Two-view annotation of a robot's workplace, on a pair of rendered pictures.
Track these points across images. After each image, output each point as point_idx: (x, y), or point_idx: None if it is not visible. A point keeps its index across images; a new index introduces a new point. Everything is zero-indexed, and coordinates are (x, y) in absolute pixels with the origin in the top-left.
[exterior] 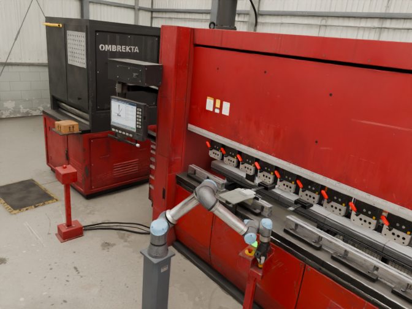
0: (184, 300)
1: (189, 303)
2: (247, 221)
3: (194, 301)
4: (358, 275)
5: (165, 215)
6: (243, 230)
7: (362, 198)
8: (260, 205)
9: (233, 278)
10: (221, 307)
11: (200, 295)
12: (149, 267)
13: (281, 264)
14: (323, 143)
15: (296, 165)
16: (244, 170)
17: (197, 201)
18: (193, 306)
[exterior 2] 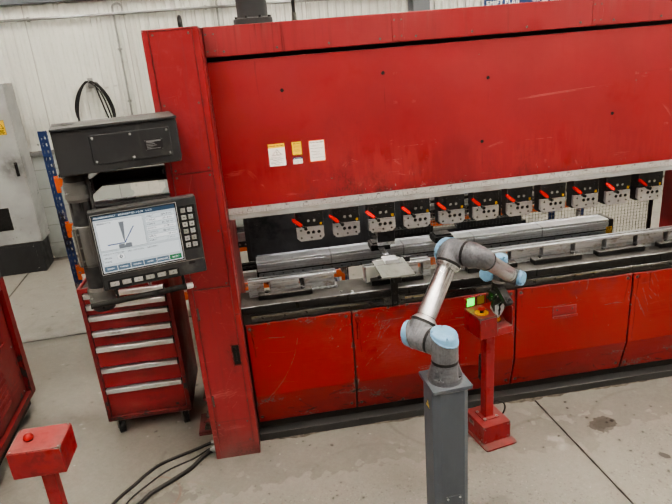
0: (395, 464)
1: (403, 461)
2: None
3: (404, 454)
4: (568, 261)
5: (426, 321)
6: (515, 271)
7: (547, 181)
8: (416, 265)
9: (408, 390)
10: None
11: (396, 444)
12: (456, 402)
13: None
14: (491, 139)
15: (461, 183)
16: (379, 230)
17: (454, 272)
18: (413, 459)
